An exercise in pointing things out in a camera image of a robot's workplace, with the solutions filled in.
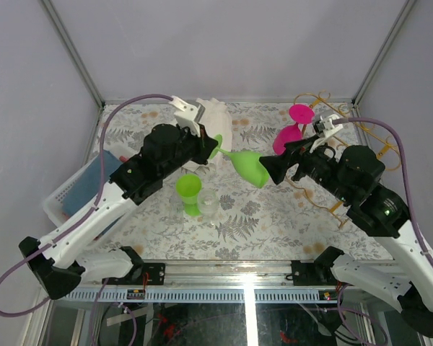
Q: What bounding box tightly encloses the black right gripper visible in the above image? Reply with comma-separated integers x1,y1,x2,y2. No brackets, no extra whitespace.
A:
258,133,354,203

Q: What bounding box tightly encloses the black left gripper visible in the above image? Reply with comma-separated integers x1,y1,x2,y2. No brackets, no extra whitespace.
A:
160,123,219,179

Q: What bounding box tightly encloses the green plastic wine glass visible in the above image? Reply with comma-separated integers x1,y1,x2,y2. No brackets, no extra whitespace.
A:
211,134,269,188
175,174,202,216

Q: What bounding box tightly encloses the clear wine glass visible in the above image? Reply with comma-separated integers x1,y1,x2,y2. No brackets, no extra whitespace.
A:
197,189,219,226

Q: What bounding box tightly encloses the magenta plastic wine glass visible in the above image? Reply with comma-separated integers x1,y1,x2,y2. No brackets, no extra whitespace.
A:
272,104,315,155

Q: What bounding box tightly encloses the gold wire wine glass rack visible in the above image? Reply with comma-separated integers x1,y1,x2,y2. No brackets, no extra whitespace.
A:
286,90,401,229

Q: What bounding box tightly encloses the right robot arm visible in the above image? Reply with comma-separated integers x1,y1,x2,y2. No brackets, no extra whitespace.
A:
259,138,433,338

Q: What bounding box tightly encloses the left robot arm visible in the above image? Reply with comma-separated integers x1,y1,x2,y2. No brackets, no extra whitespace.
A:
19,124,219,300

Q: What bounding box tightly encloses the white pleated cloth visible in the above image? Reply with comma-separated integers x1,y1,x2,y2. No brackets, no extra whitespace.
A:
196,98,233,151

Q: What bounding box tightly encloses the blue folded towel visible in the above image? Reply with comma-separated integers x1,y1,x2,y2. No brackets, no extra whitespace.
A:
62,150,122,217

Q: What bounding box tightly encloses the white plastic basket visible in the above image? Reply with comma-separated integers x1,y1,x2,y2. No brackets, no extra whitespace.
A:
43,143,136,227

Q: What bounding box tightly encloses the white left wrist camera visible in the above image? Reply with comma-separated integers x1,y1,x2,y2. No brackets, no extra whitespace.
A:
169,96,205,138

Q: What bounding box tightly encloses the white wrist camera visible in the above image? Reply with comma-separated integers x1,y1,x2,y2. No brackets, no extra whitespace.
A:
169,96,205,138
310,113,348,153

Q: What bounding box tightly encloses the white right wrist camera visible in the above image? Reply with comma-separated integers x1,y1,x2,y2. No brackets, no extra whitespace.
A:
310,113,348,153

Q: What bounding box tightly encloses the aluminium front rail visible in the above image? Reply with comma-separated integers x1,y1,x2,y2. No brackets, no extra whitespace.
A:
64,260,341,303

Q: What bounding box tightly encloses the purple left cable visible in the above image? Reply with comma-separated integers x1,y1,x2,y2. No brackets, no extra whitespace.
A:
0,93,174,318

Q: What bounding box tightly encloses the purple cable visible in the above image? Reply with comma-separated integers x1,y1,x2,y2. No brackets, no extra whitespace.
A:
337,117,433,285
0,93,174,318

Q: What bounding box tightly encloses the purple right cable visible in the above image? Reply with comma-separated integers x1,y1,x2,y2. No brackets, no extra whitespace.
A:
337,117,433,285

